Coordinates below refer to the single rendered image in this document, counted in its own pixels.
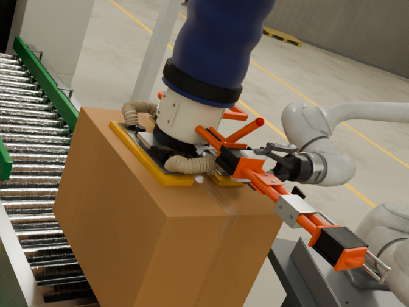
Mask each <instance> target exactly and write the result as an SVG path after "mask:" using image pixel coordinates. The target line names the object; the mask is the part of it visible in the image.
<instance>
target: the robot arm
mask: <svg viewBox="0 0 409 307"><path fill-rule="evenodd" d="M351 119H363V120H371V121H384V122H398V123H405V124H409V103H399V102H365V101H353V102H343V103H340V104H336V105H332V106H330V107H325V108H323V107H319V106H315V107H309V106H308V105H307V104H305V103H302V102H292V103H291V104H288V106H286V107H285V108H284V109H283V111H282V115H281V122H282V126H283V129H284V132H285V135H286V137H287V139H288V141H289V143H290V144H287V145H286V144H279V143H271V142H268V143H266V147H265V148H264V147H263V146H262V147H260V149H258V148H255V149H254V150H253V151H252V150H240V153H241V154H242V155H243V156H244V157H245V158H250V159H262V160H266V159H267V157H269V158H271V159H273V160H275V161H277V163H276V166H275V167H274V168H272V169H270V170H269V171H267V172H266V173H268V174H273V175H274V176H275V177H276V178H278V179H279V180H280V181H281V182H284V181H291V182H298V183H300V184H310V185H317V186H323V187H333V186H340V185H343V184H346V183H347V182H348V181H350V179H351V178H353V177H354V175H355V172H356V165H355V163H354V161H353V159H352V158H351V157H349V156H348V155H346V154H345V153H343V152H342V151H341V150H340V149H339V148H337V147H336V146H335V145H334V144H333V143H332V142H331V140H330V139H329V137H330V136H332V135H333V131H334V128H335V127H336V126H337V125H339V124H340V123H341V122H344V121H347V120H351ZM272 151H277V152H285V153H288V154H287V155H285V156H283V157H281V156H279V155H276V154H275V153H273V152H272ZM295 152H296V153H297V154H295ZM266 156H267V157H266ZM354 234H356V235H357V236H358V237H359V238H360V239H361V240H363V241H364V242H365V243H367V244H368V245H369V247H368V251H370V252H371V253H372V254H373V255H374V256H375V257H377V258H378V259H379V260H381V262H383V263H384V264H385V265H386V266H388V267H390V268H391V272H389V274H388V275H387V277H386V278H385V280H384V283H383V284H379V283H378V281H377V280H376V279H375V278H373V277H372V276H371V275H370V274H369V273H367V271H366V270H364V269H363V268H362V267H357V268H353V269H346V270H342V271H343V272H344V274H345V275H346V276H347V278H348V279H349V281H350V283H351V285H352V286H353V287H355V288H357V289H358V288H383V289H388V290H390V291H391V292H392V293H393V294H394V295H395V296H396V298H397V299H398V300H399V301H400V302H401V303H402V304H403V305H405V306H406V307H409V211H408V210H407V209H406V208H404V207H402V206H400V205H398V204H396V203H393V202H386V203H381V204H380V205H377V206H376V207H375V208H373V209H372V210H371V211H370V212H369V213H368V214H367V215H366V216H365V217H364V218H363V220H362V221H361V223H360V224H359V226H358V227H357V229H356V230H355V232H354ZM364 259H365V262H364V265H365V266H366V267H368V268H369V269H370V270H371V271H373V272H374V273H375V274H376V275H377V276H378V277H379V278H381V277H382V275H383V273H384V271H385V269H384V268H383V267H381V266H380V265H379V264H377V263H376V262H375V261H374V260H373V259H372V258H371V257H369V256H368V255H367V254H365V255H364Z"/></svg>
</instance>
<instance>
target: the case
mask: <svg viewBox="0 0 409 307"><path fill-rule="evenodd" d="M110 121H124V122H125V119H124V116H123V114H122V111H118V110H108V109H102V108H92V107H83V106H81V107H80V111H79V116H78V118H77V122H76V125H75V129H74V134H73V136H72V140H71V145H70V147H69V151H68V156H67V158H66V163H65V166H64V169H63V173H62V176H61V180H60V184H59V187H58V191H57V195H56V198H55V202H54V206H53V209H52V212H53V214H54V216H55V218H56V220H57V222H58V224H59V226H60V228H61V230H62V232H63V234H64V235H65V237H66V239H67V241H68V243H69V245H70V247H71V249H72V251H73V253H74V255H75V257H76V259H77V261H78V262H79V264H80V267H81V268H82V271H83V273H84V274H85V277H86V279H87V280H88V283H89V285H90V286H91V289H92V290H93V292H94V294H95V296H96V298H97V300H98V302H99V304H100V306H101V307H243V304H244V303H245V300H246V298H247V296H248V294H249V293H250V290H251V288H252V286H253V284H254V282H255V280H256V278H257V276H258V274H259V272H260V269H261V267H262V265H263V263H264V261H265V259H266V257H267V255H268V253H269V251H270V249H271V246H272V245H273V243H274V240H275V239H276V236H277V234H278V232H279V230H280V228H281V226H282V224H283V222H284V221H283V220H282V219H281V218H280V217H278V216H277V215H276V214H275V213H274V212H273V208H274V206H275V205H276V203H275V202H274V201H273V200H271V199H270V198H269V197H268V196H267V195H262V194H261V193H259V192H258V191H253V190H252V189H251V188H250V187H249V186H248V184H244V185H243V186H219V185H218V184H216V183H215V182H214V181H213V180H212V179H211V178H210V177H209V176H208V175H206V174H204V173H200V174H199V173H197V174H189V173H188V174H189V176H190V177H191V178H192V179H193V180H194V183H193V185H192V186H162V185H161V184H160V183H159V181H157V179H156V178H155V177H154V176H153V175H152V174H151V173H150V171H149V170H148V169H147V168H146V167H145V166H144V165H143V164H142V163H141V161H140V160H139V159H138V158H137V157H136V155H135V154H134V153H133V152H132V151H131V150H130V149H129V148H128V147H127V145H126V144H125V143H124V142H123V141H122V140H121V139H120V138H119V137H118V135H117V134H116V133H115V132H114V131H113V129H112V128H111V127H110V126H109V123H110Z"/></svg>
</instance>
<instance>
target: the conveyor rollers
mask: <svg viewBox="0 0 409 307"><path fill-rule="evenodd" d="M73 134H74V133H73V132H72V130H71V129H70V128H69V126H68V125H67V123H66V122H65V120H64V119H63V118H62V117H61V115H60V114H59V112H58V111H57V109H56V108H55V107H54V105H53V104H52V102H51V101H50V100H49V98H48V97H47V96H46V94H45V92H44V91H43V90H42V88H41V87H40V86H39V84H38V83H37V81H36V80H35V79H34V77H33V75H31V73H30V71H29V70H28V69H27V67H26V66H25V64H24V63H23V62H22V60H21V59H20V58H19V56H18V55H13V54H5V53H1V52H0V137H1V139H2V141H3V143H4V145H5V147H6V149H7V151H8V153H9V155H10V157H11V159H12V161H13V166H12V170H11V173H10V178H9V180H1V178H0V200H1V201H9V202H2V204H3V206H4V209H5V211H6V213H7V215H13V214H44V215H27V216H8V217H9V220H10V223H11V225H12V227H13V229H14V230H23V229H35V228H57V227H60V226H59V224H58V222H57V220H56V218H55V216H54V214H46V213H53V212H52V209H53V206H54V202H55V201H54V200H55V198H56V195H57V191H58V187H59V184H60V180H61V176H62V173H63V169H64V166H65V163H66V158H67V156H68V151H69V147H70V145H71V140H72V136H73ZM10 200H42V201H10ZM15 234H16V237H17V238H18V241H19V243H20V246H22V245H38V244H55V243H63V242H68V241H67V239H66V237H65V235H64V234H63V232H62V230H61V229H55V230H34V231H15ZM22 250H23V252H24V255H25V257H26V260H27V262H28V263H36V262H43V261H55V260H63V259H74V258H76V257H75V255H74V253H73V251H72V249H71V247H70V245H55V246H47V247H32V248H23V249H22ZM30 269H31V271H32V273H33V275H34V278H35V280H36V281H44V280H54V279H60V278H69V277H79V276H85V274H84V273H83V271H82V268H81V267H80V264H79V262H78V261H77V262H70V263H58V264H47V265H40V266H30ZM38 287H39V289H40V292H41V294H42V296H43V298H44V301H45V302H46V301H51V300H59V299H63V298H71V297H79V296H84V295H92V294H94V292H93V290H92V289H91V286H90V285H89V283H88V280H79V281H70V282H65V283H55V284H46V285H41V286H38Z"/></svg>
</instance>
